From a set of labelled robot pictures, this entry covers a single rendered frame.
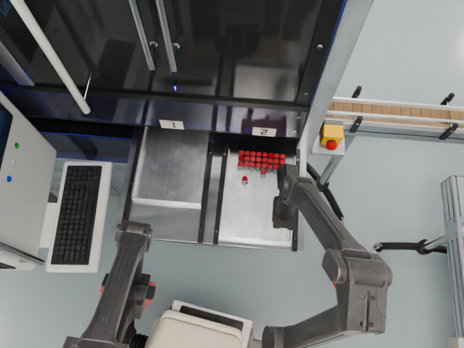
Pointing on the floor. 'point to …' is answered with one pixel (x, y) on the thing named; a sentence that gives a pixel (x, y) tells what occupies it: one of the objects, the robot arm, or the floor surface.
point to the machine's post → (333, 68)
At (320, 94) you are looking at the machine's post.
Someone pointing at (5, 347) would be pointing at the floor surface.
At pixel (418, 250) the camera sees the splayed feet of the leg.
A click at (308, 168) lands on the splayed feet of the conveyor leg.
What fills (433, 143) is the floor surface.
